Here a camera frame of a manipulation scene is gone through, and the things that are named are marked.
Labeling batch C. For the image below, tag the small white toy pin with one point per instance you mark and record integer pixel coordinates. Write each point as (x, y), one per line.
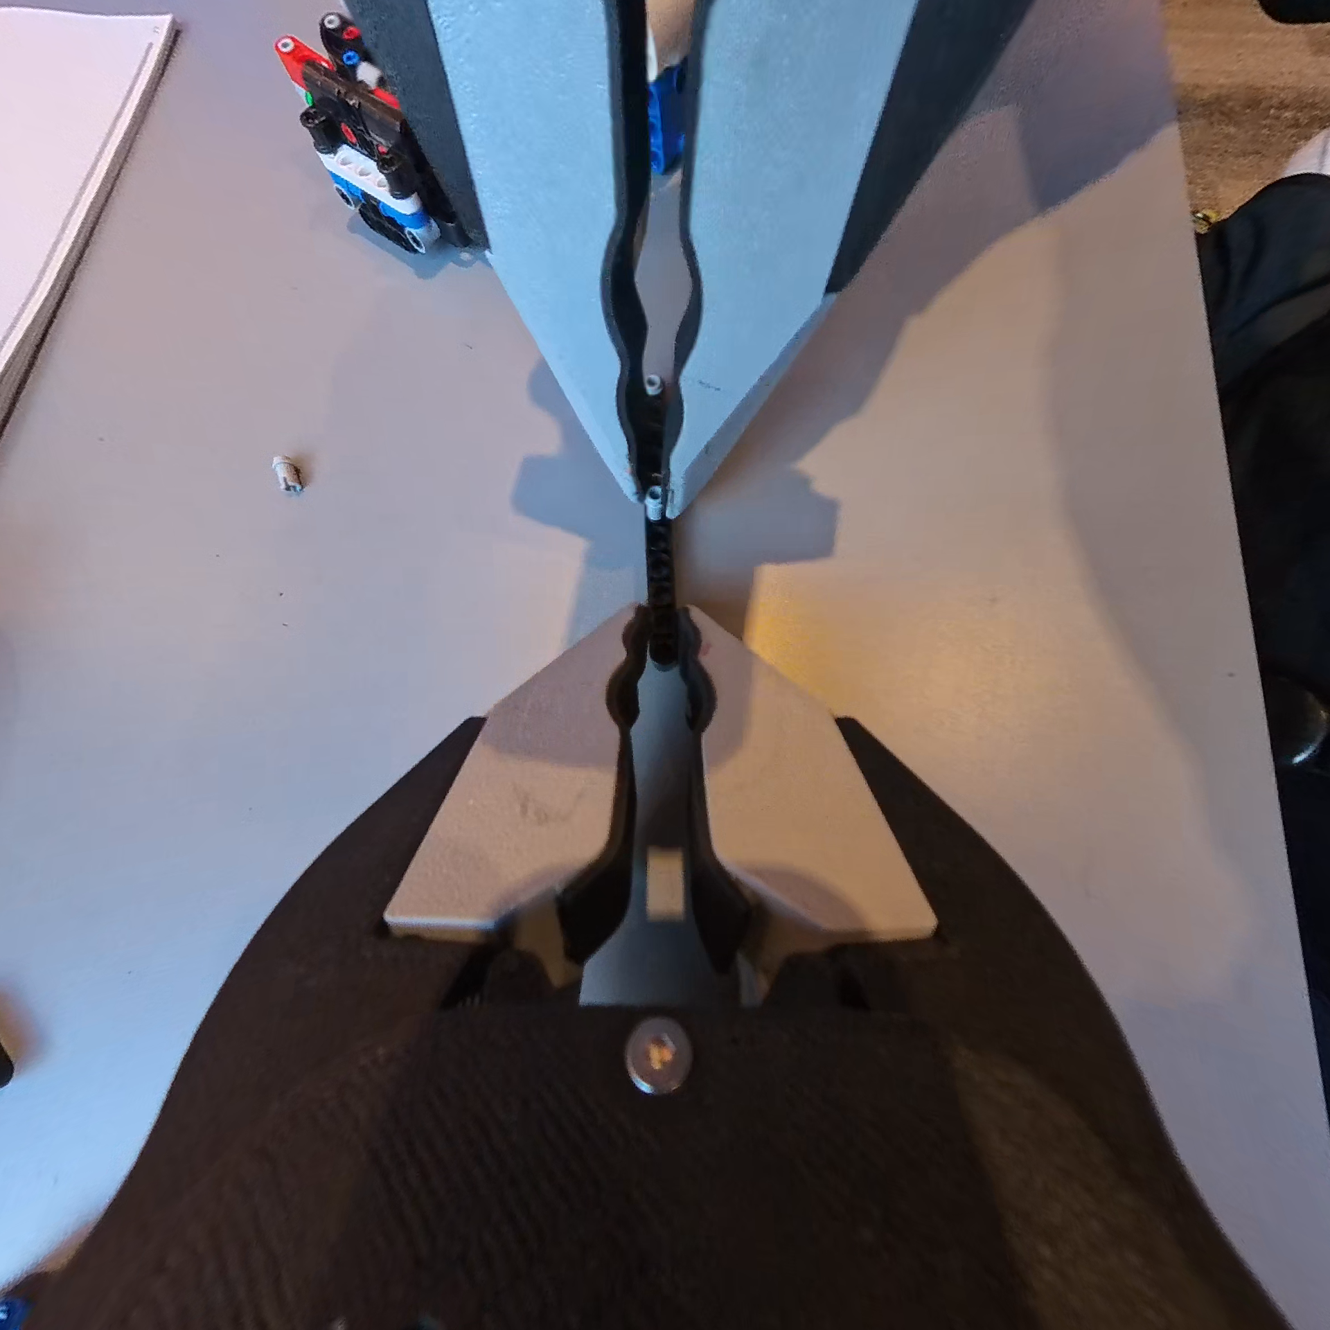
(288, 475)

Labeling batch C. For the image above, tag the open toy instruction booklet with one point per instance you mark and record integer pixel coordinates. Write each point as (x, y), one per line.
(62, 155)

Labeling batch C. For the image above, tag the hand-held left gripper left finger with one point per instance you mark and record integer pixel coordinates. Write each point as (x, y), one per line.
(508, 820)

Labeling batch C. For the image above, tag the small toy brick assembly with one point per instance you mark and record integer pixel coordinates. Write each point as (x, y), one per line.
(362, 176)

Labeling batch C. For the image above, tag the person's white shoe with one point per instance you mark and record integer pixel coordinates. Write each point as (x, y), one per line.
(1311, 166)

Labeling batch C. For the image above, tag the grey desk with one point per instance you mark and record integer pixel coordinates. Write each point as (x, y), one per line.
(259, 674)

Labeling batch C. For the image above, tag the long black toy beam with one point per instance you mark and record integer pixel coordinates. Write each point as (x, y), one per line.
(658, 567)

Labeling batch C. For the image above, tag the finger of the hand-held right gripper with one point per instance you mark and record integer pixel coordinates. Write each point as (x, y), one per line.
(529, 155)
(768, 207)

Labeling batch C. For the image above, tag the blue toy connector piece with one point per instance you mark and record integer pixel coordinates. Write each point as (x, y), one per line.
(665, 114)

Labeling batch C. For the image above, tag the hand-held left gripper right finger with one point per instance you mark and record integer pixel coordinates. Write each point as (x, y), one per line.
(810, 820)

